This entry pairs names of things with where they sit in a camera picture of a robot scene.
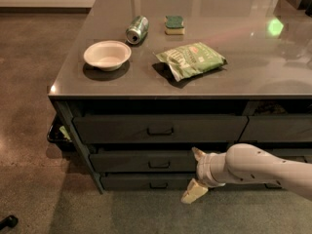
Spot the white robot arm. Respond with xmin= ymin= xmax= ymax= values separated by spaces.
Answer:
xmin=181 ymin=143 xmax=312 ymax=204

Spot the green soda can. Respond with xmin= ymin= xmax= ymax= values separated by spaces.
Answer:
xmin=126 ymin=16 xmax=149 ymax=45

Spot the green chip bag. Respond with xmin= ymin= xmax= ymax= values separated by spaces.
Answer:
xmin=156 ymin=42 xmax=227 ymax=82

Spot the grey drawer cabinet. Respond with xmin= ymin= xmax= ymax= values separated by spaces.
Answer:
xmin=49 ymin=0 xmax=312 ymax=191

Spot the black object on floor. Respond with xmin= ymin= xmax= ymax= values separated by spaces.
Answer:
xmin=0 ymin=215 xmax=19 ymax=230

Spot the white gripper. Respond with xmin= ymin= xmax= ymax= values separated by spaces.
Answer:
xmin=181 ymin=147 xmax=224 ymax=204

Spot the green yellow sponge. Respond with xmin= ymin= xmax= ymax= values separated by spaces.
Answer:
xmin=165 ymin=16 xmax=185 ymax=35

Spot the black bin beside cabinet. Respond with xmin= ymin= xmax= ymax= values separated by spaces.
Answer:
xmin=47 ymin=116 xmax=75 ymax=152

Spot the white paper bowl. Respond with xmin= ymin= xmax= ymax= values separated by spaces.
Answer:
xmin=83 ymin=41 xmax=132 ymax=71

